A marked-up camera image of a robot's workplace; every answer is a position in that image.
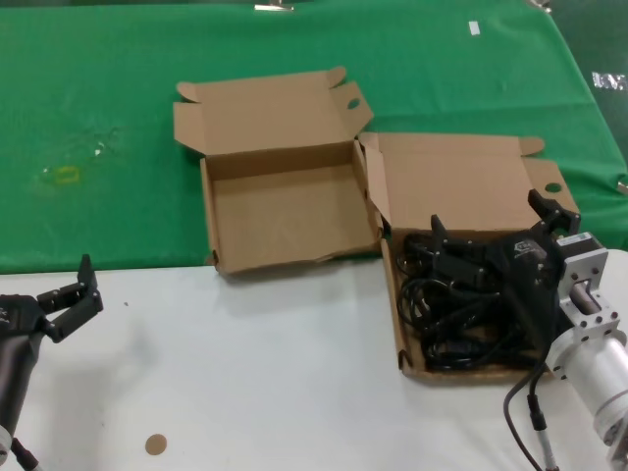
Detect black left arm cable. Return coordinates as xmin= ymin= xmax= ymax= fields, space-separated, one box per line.
xmin=9 ymin=436 xmax=41 ymax=471

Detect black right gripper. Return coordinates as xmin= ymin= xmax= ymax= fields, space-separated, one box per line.
xmin=430 ymin=188 xmax=581 ymax=355

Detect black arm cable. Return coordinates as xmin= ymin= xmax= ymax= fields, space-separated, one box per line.
xmin=9 ymin=436 xmax=41 ymax=471
xmin=502 ymin=360 xmax=551 ymax=471

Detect green table cloth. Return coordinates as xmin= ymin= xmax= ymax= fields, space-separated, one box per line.
xmin=0 ymin=0 xmax=628 ymax=274

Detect clear tape scraps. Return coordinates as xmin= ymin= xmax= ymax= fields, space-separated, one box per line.
xmin=80 ymin=126 xmax=124 ymax=159

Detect cable with grey connector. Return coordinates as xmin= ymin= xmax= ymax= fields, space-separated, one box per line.
xmin=525 ymin=387 xmax=560 ymax=471

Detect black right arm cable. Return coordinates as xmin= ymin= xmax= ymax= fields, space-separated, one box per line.
xmin=502 ymin=360 xmax=551 ymax=471

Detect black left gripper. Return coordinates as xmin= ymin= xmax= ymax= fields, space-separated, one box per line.
xmin=0 ymin=253 xmax=105 ymax=429

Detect tangled black power cables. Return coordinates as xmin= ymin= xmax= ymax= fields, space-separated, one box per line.
xmin=399 ymin=230 xmax=550 ymax=374

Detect open brown cardboard box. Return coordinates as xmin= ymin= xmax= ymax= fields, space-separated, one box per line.
xmin=172 ymin=67 xmax=385 ymax=277
xmin=359 ymin=131 xmax=581 ymax=389

